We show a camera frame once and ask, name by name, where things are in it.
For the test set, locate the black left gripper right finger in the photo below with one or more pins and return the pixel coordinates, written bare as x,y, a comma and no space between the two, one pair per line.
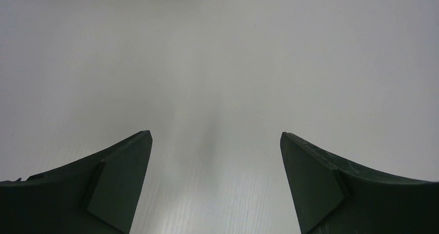
332,194

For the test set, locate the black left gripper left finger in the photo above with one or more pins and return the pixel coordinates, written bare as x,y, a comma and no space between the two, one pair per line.
95,194

